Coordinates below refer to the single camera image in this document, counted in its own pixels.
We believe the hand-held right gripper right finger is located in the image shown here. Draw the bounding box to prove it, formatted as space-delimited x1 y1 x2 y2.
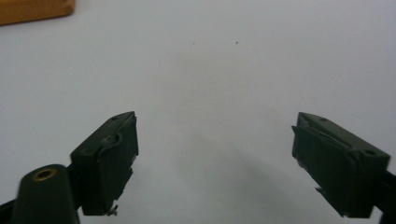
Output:
290 111 391 218

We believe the wooden board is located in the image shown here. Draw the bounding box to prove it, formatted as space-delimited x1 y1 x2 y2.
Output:
0 0 76 26

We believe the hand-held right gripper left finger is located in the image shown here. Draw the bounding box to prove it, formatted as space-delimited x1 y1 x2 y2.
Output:
69 110 139 217

